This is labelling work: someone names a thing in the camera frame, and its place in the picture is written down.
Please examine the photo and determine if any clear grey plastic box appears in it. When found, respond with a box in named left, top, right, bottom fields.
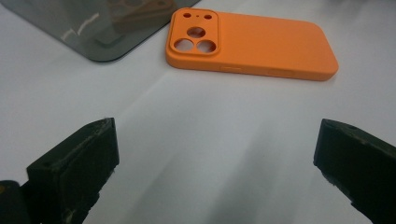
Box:
left=0, top=0, right=202, bottom=63

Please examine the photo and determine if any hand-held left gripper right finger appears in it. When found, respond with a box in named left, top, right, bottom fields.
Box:
left=313, top=118, right=396, bottom=224

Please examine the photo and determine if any orange phone case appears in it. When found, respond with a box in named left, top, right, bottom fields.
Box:
left=164, top=7, right=340, bottom=82

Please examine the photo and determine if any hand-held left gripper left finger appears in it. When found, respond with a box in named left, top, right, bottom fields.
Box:
left=26, top=117, right=120, bottom=224

